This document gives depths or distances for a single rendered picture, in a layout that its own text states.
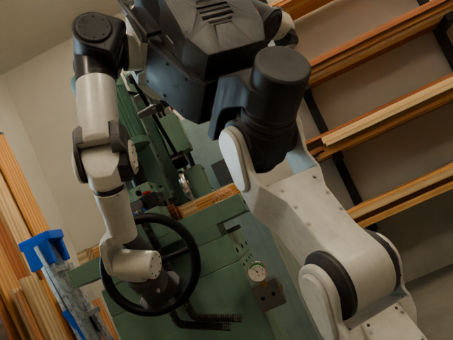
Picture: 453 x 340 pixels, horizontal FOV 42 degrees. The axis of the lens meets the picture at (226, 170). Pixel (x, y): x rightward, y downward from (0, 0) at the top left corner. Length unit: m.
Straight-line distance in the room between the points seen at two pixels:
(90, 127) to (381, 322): 0.71
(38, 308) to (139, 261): 1.97
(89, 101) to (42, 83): 3.54
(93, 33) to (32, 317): 2.18
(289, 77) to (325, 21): 3.29
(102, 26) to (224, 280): 0.87
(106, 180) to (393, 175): 3.19
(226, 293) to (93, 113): 0.79
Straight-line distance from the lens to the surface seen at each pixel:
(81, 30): 1.35
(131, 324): 1.90
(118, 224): 1.31
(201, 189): 2.14
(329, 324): 1.16
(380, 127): 3.76
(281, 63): 1.15
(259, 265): 1.75
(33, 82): 4.88
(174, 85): 1.34
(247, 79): 1.17
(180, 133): 2.20
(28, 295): 3.30
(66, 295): 2.76
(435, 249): 4.30
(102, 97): 1.30
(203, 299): 1.84
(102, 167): 1.26
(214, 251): 1.82
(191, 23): 1.28
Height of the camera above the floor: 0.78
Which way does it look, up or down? 6 degrees up
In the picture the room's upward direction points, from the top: 24 degrees counter-clockwise
